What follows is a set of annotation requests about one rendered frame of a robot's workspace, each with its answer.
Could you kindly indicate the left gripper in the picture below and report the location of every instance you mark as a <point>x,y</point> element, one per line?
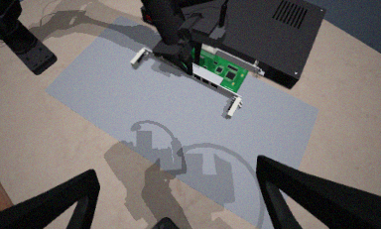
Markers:
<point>176,44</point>

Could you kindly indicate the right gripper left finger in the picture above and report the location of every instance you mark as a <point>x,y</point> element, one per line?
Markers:
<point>39,211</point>

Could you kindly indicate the green circuit board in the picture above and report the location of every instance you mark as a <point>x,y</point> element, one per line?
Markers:
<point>212,70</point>

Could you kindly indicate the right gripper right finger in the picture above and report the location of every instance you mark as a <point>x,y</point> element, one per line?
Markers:
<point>336,205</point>

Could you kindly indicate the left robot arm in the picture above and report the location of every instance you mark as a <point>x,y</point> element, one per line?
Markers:
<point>28,48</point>

